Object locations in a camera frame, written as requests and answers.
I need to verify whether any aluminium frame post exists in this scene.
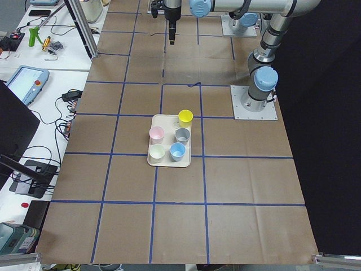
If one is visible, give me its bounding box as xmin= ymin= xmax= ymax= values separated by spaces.
xmin=64 ymin=0 xmax=99 ymax=59

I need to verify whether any cream plastic tray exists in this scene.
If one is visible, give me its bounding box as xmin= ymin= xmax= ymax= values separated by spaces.
xmin=147 ymin=114 xmax=192 ymax=168

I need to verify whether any black power adapter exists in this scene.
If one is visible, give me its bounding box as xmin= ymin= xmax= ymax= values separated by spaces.
xmin=61 ymin=89 xmax=83 ymax=102

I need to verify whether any grey plastic cup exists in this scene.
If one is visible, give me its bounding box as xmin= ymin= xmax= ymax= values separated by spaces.
xmin=175 ymin=128 xmax=191 ymax=145

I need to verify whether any black monitor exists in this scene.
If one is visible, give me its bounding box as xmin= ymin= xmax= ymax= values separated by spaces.
xmin=1 ymin=82 xmax=58 ymax=199

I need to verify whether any black smartphone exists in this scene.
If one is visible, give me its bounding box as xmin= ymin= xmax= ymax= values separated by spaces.
xmin=29 ymin=10 xmax=51 ymax=17

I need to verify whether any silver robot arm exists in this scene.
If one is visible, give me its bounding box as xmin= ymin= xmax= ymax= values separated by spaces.
xmin=151 ymin=1 xmax=258 ymax=45
xmin=189 ymin=1 xmax=320 ymax=112

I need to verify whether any pink plastic cup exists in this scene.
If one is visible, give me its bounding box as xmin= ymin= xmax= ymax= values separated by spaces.
xmin=149 ymin=126 xmax=165 ymax=145

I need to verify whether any yellow handled screwdriver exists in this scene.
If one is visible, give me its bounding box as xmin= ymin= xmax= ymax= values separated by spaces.
xmin=42 ymin=36 xmax=51 ymax=51

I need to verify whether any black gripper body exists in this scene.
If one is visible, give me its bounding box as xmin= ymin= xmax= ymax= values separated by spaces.
xmin=164 ymin=0 xmax=181 ymax=22

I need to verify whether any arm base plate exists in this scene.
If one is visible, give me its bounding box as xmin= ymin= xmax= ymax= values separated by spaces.
xmin=221 ymin=12 xmax=258 ymax=38
xmin=230 ymin=85 xmax=278 ymax=121

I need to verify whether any yellow plastic cup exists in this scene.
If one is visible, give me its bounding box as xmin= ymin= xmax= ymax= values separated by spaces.
xmin=178 ymin=110 xmax=193 ymax=128

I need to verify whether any green plastic clamp tool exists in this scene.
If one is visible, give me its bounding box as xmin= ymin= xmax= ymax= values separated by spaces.
xmin=28 ymin=26 xmax=42 ymax=47

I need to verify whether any blue teach pendant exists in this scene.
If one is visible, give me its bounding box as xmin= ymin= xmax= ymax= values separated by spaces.
xmin=6 ymin=65 xmax=50 ymax=106

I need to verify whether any blue plastic cup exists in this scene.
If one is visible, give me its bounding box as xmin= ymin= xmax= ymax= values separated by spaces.
xmin=170 ymin=142 xmax=186 ymax=161

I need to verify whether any pale green plastic cup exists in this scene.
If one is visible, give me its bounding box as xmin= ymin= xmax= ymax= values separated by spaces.
xmin=149 ymin=144 xmax=165 ymax=164

